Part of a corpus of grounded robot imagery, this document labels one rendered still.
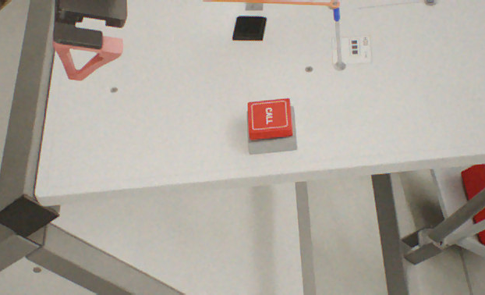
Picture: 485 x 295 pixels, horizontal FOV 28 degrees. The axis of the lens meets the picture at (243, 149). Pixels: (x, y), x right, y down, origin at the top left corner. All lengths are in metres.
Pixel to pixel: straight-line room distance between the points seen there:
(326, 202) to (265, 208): 1.92
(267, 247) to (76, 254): 0.43
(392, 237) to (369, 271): 2.05
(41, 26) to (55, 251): 0.32
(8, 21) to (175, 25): 0.38
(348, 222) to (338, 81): 2.46
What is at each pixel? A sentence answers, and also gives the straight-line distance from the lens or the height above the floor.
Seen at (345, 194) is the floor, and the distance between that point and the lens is 3.68.
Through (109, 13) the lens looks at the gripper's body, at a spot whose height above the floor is 1.13.
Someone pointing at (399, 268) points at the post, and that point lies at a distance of 1.50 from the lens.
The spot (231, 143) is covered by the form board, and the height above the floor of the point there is 1.06.
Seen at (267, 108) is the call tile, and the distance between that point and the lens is 1.10.
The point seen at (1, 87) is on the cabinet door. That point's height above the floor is 0.70.
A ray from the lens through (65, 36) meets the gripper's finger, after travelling 0.93.
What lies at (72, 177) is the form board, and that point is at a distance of 1.14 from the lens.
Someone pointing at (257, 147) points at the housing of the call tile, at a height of 1.09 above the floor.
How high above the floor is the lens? 1.63
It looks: 30 degrees down
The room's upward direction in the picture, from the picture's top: 59 degrees clockwise
